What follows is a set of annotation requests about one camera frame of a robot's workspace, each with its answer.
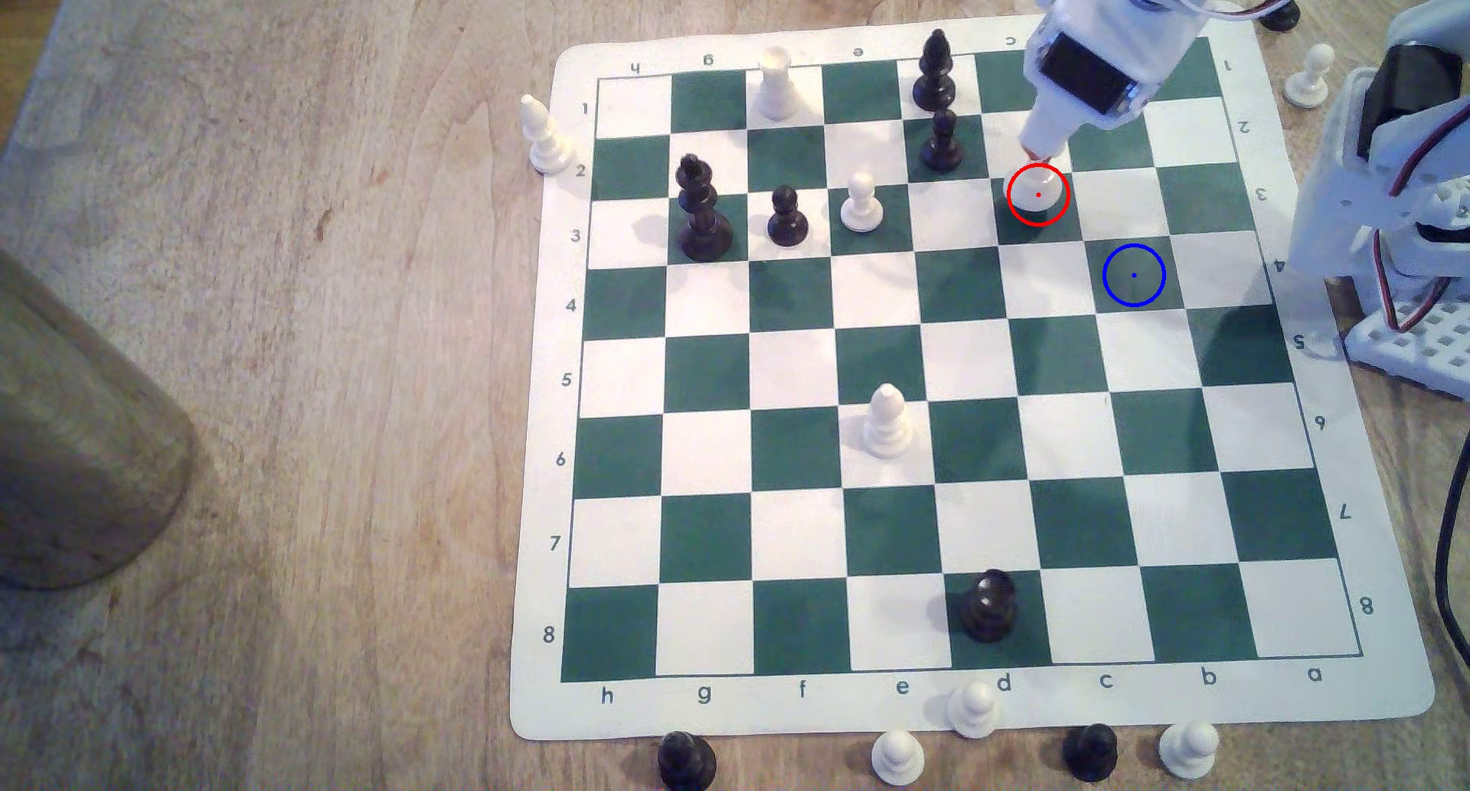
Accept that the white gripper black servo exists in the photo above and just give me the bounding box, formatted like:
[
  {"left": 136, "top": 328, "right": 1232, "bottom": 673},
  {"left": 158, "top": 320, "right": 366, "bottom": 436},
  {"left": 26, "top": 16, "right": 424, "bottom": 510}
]
[{"left": 1020, "top": 0, "right": 1221, "bottom": 163}]

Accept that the white queen chess piece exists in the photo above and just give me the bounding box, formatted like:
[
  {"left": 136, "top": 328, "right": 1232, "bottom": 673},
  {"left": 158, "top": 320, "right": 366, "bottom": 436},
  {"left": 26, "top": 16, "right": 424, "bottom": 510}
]
[{"left": 1007, "top": 157, "right": 1070, "bottom": 228}]

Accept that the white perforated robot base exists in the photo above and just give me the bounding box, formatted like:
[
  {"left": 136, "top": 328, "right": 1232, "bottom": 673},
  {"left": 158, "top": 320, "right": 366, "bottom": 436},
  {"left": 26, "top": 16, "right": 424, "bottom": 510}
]
[{"left": 1341, "top": 291, "right": 1470, "bottom": 402}]

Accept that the black bishop chess piece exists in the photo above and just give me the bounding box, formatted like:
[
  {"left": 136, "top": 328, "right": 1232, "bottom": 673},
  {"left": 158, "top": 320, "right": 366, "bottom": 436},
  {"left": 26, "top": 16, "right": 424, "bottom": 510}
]
[{"left": 912, "top": 28, "right": 959, "bottom": 113}]

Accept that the white pawn chess piece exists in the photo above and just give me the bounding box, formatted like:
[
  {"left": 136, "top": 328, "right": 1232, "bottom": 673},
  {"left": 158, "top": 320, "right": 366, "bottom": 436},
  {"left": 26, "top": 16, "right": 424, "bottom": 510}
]
[
  {"left": 841, "top": 174, "right": 886, "bottom": 235},
  {"left": 947, "top": 683, "right": 1003, "bottom": 740},
  {"left": 1158, "top": 720, "right": 1221, "bottom": 781},
  {"left": 1282, "top": 42, "right": 1337, "bottom": 110},
  {"left": 871, "top": 729, "right": 927, "bottom": 788}
]

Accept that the white rook chess piece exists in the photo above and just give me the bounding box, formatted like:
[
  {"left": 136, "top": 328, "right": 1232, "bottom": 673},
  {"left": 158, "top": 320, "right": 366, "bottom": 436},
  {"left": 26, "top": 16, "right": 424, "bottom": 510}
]
[{"left": 751, "top": 45, "right": 801, "bottom": 123}]

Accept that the white bishop chess piece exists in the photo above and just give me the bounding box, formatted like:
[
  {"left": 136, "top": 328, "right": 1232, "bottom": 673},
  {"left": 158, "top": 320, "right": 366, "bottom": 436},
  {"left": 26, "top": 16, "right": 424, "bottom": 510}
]
[
  {"left": 518, "top": 93, "right": 574, "bottom": 175},
  {"left": 861, "top": 383, "right": 918, "bottom": 462}
]

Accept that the green white roll-up chess mat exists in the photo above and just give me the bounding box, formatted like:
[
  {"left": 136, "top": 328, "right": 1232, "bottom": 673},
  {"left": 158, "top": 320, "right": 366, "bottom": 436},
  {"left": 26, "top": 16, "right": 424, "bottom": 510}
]
[{"left": 508, "top": 1, "right": 1437, "bottom": 743}]

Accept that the black rook chess piece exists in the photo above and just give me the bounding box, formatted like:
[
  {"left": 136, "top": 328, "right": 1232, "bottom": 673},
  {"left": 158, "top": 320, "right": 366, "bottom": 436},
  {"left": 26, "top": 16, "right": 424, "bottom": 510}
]
[{"left": 658, "top": 731, "right": 719, "bottom": 791}]

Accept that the black pawn on d8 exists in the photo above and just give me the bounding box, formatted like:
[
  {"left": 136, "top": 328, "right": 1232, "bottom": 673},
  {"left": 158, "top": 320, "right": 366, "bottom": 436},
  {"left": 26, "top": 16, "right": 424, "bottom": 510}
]
[{"left": 959, "top": 569, "right": 1021, "bottom": 643}]

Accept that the brown wooden cylinder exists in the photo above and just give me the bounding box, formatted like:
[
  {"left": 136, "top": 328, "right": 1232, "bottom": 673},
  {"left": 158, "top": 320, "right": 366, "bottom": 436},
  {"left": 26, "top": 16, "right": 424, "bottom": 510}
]
[{"left": 0, "top": 249, "right": 197, "bottom": 591}]

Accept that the red black servo wire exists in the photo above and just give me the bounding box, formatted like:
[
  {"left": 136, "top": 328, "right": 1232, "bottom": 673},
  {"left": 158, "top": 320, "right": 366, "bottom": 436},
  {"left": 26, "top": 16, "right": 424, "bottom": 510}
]
[{"left": 1370, "top": 234, "right": 1458, "bottom": 335}]

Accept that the black cable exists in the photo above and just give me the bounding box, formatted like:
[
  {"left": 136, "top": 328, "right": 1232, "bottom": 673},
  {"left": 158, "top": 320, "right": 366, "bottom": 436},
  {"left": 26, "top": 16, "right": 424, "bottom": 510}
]
[{"left": 1436, "top": 433, "right": 1470, "bottom": 668}]

